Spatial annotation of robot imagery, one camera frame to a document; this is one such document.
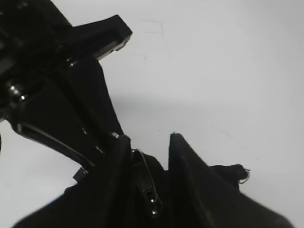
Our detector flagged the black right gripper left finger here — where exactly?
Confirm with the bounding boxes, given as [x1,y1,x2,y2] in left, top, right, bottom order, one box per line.
[9,78,123,170]

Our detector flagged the black tote bag tan handles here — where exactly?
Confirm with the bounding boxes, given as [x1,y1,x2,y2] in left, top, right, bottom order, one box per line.
[11,57,304,228]

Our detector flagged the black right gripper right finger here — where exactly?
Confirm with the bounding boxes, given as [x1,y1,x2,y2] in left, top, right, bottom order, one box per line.
[62,15,133,67]

